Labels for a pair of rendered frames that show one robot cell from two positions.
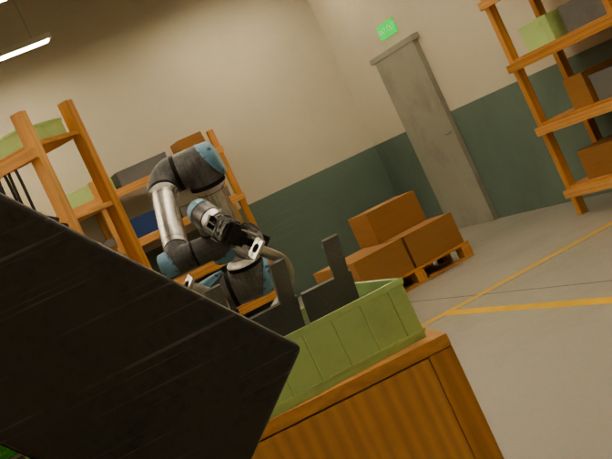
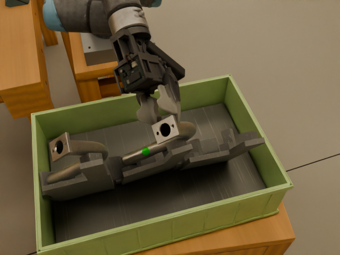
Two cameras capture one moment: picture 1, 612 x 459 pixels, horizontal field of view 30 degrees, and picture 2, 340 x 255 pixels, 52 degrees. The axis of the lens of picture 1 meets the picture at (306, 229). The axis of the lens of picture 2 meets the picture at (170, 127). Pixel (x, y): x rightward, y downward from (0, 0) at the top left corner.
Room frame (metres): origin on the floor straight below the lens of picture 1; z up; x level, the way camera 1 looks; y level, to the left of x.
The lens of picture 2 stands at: (2.55, 0.13, 1.72)
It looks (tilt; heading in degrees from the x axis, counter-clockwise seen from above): 52 degrees down; 0
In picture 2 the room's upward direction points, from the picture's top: straight up
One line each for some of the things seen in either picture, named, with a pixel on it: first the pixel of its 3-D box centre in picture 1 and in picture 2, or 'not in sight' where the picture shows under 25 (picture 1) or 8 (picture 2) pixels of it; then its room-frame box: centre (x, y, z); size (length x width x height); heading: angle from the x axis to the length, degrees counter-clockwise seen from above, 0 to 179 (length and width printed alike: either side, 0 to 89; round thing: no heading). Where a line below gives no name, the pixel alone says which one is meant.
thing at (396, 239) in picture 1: (384, 250); not in sight; (10.30, -0.56, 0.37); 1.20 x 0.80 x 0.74; 118
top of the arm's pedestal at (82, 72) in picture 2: not in sight; (112, 43); (3.69, 0.37, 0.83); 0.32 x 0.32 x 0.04; 16
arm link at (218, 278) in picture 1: (215, 295); not in sight; (3.69, 0.36, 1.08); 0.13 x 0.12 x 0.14; 88
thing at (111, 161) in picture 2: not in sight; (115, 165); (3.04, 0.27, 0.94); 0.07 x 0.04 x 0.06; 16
